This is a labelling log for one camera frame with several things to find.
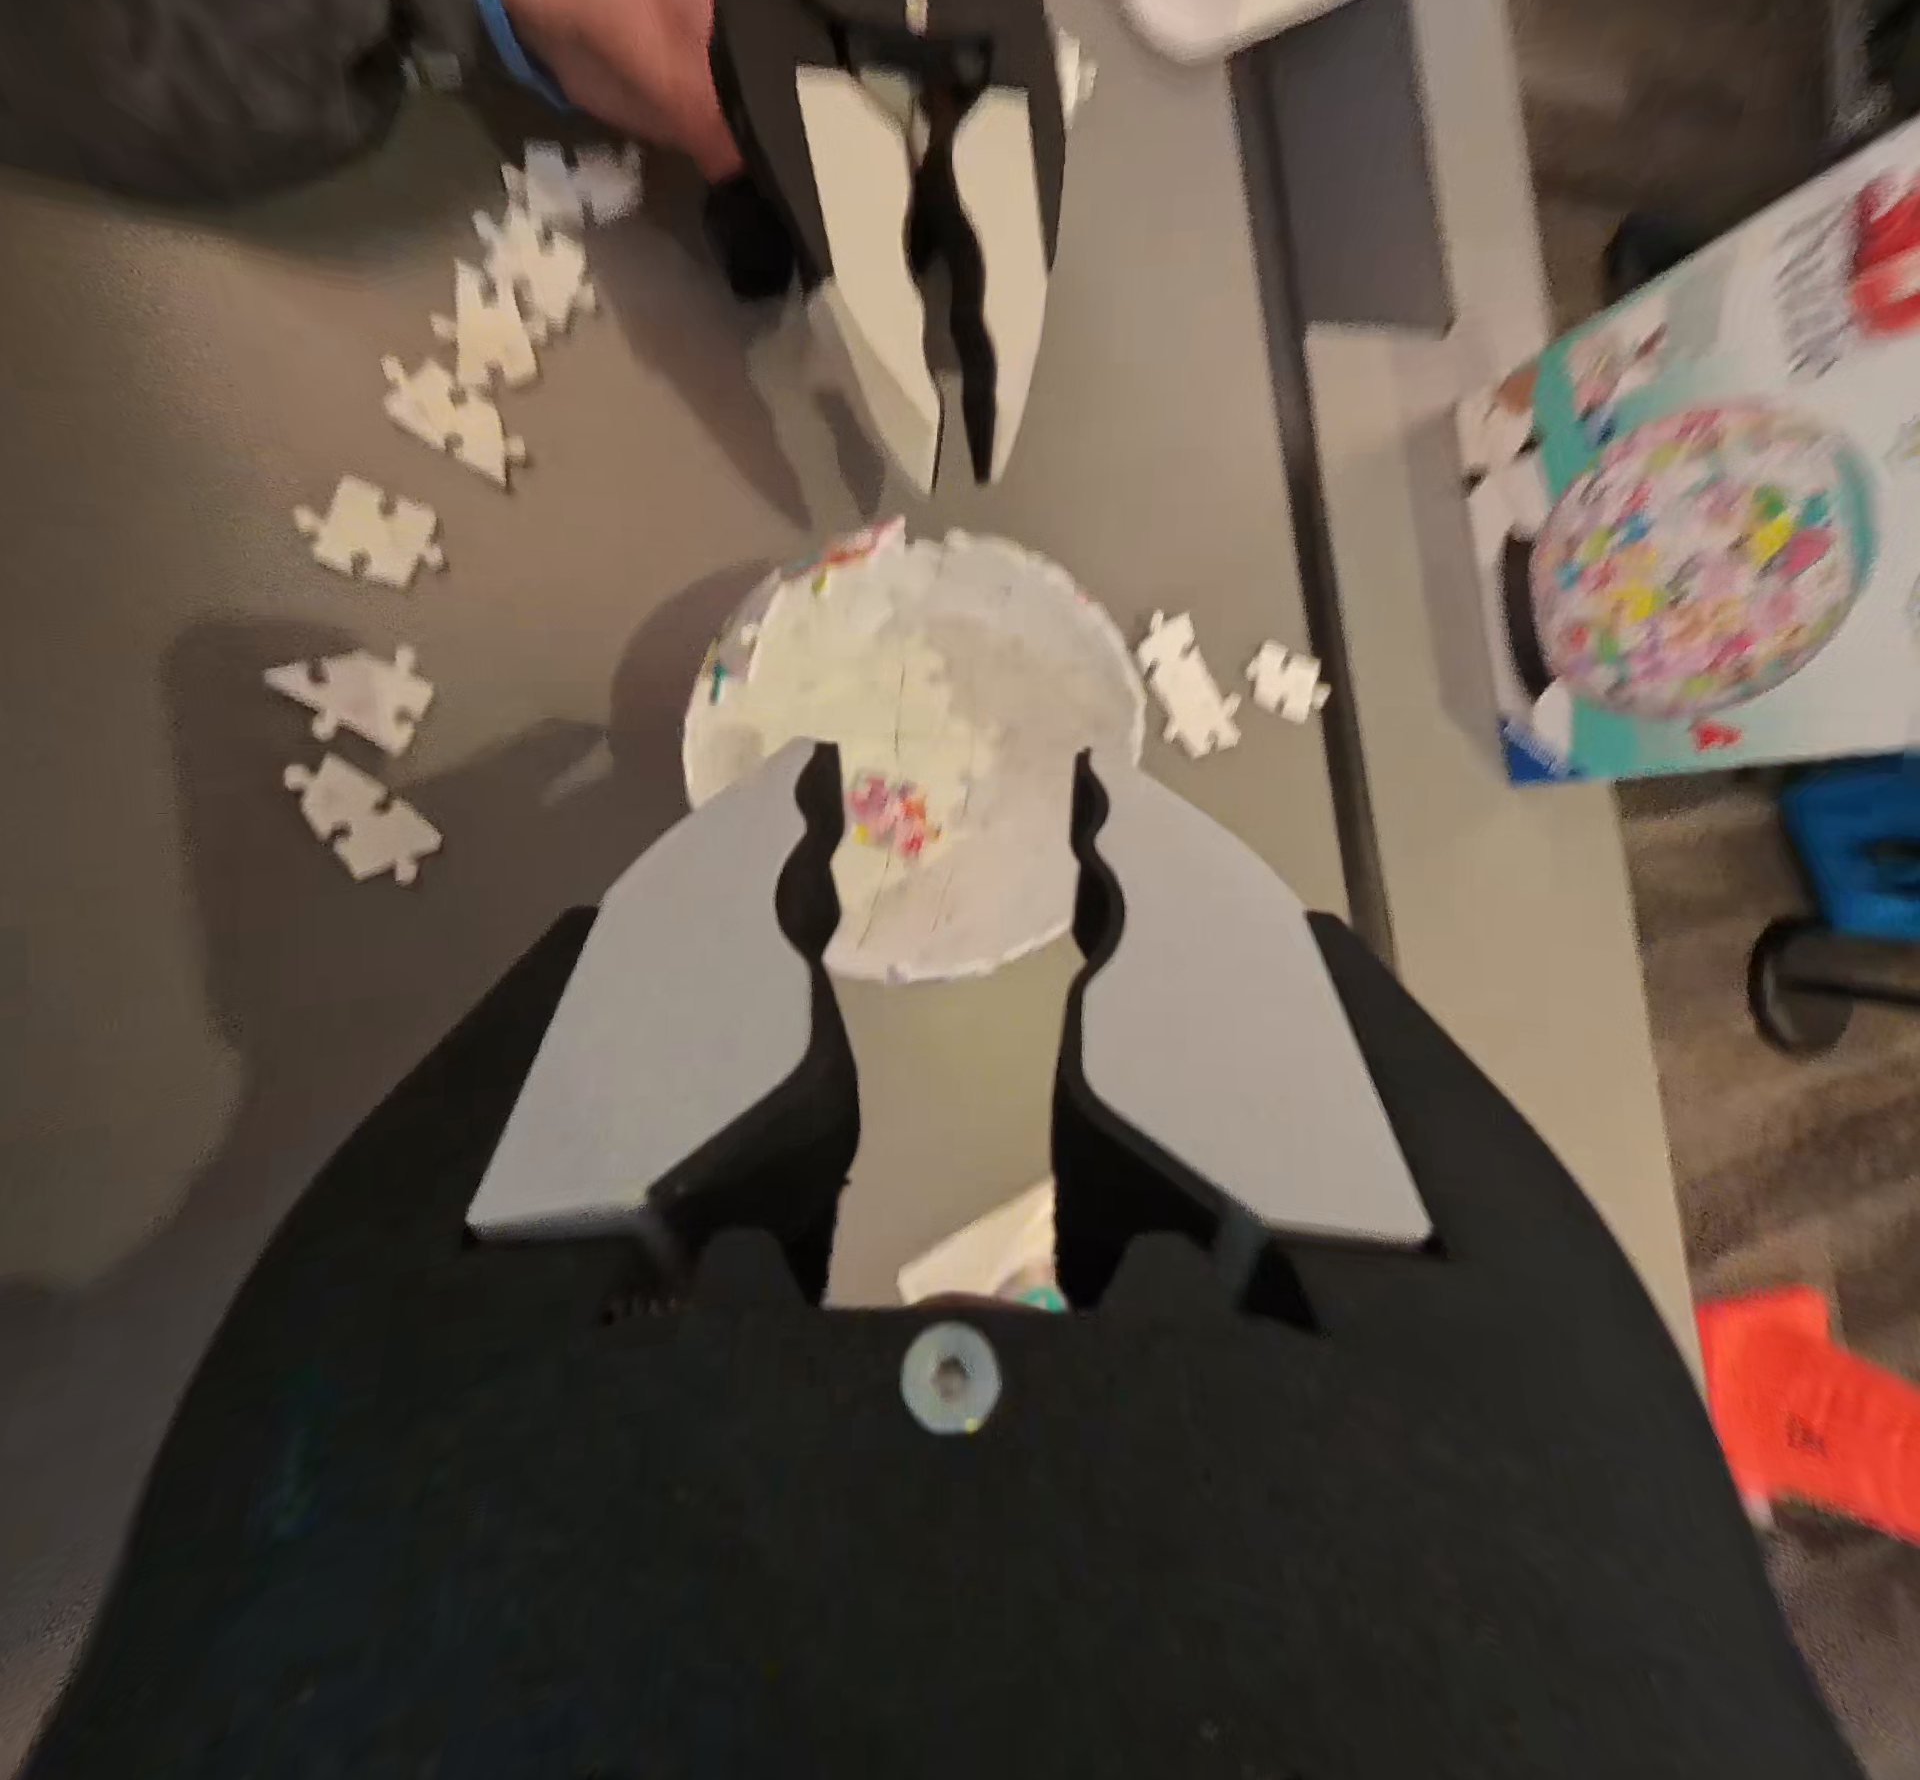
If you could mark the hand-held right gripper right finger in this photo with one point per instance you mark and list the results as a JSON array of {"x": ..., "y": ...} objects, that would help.
[{"x": 1246, "y": 1061}]

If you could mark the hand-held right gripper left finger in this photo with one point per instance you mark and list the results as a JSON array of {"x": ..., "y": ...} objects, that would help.
[{"x": 660, "y": 1061}]

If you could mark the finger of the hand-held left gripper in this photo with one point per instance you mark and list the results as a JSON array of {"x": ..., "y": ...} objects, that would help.
[
  {"x": 869, "y": 250},
  {"x": 1006, "y": 250}
]

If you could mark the colourful puzzle ball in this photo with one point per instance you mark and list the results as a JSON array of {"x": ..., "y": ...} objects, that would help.
[{"x": 914, "y": 762}]

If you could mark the person's left forearm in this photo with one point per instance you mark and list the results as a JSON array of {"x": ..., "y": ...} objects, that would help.
[{"x": 212, "y": 11}]

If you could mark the white puzzle leaflet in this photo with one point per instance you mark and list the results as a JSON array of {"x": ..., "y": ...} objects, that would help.
[{"x": 991, "y": 1255}]

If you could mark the two joined white puzzle pieces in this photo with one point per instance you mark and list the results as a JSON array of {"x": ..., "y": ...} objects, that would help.
[{"x": 1187, "y": 685}]

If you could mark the single white puzzle piece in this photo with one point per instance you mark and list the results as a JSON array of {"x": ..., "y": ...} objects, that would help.
[{"x": 1289, "y": 679}]

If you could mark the row of white puzzle pieces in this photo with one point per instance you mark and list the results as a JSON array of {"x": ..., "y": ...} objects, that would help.
[{"x": 375, "y": 530}]

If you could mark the colourful puzzle box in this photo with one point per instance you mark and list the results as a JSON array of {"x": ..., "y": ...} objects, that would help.
[{"x": 1711, "y": 521}]

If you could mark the black flat panel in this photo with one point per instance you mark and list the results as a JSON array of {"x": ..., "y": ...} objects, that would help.
[{"x": 1349, "y": 161}]

